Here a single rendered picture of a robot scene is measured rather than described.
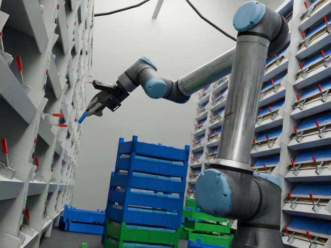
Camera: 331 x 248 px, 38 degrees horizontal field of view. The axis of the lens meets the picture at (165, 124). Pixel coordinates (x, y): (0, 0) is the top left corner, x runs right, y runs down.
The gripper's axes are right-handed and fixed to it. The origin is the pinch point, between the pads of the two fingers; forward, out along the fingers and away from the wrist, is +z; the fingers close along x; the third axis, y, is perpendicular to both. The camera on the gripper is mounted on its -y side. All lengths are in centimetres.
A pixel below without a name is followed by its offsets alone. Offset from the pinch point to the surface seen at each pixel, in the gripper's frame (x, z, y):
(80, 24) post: 80, -16, 12
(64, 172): 72, 65, 86
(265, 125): 35, -64, 141
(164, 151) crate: -16.6, -13.8, 35.6
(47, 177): -24.7, 25.4, -7.4
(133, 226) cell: -38, 18, 38
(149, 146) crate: -14.6, -10.2, 28.7
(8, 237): -82, 17, -51
